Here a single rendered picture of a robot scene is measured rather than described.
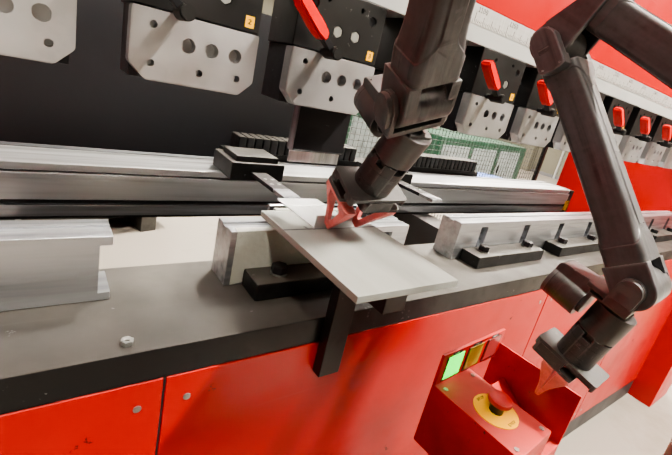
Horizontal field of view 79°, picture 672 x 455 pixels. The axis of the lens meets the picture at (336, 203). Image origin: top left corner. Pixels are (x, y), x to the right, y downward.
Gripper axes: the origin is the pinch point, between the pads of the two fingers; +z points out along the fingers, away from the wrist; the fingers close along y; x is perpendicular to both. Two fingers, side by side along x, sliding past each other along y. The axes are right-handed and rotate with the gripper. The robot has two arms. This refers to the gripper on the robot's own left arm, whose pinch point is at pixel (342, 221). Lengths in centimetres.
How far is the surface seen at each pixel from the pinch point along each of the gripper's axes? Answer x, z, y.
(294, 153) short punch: -13.0, -1.8, 4.7
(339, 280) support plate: 12.6, -5.6, 9.8
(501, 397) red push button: 30.8, 6.4, -20.2
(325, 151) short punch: -12.7, -3.0, -0.6
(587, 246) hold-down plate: 5, 12, -101
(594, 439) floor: 61, 85, -156
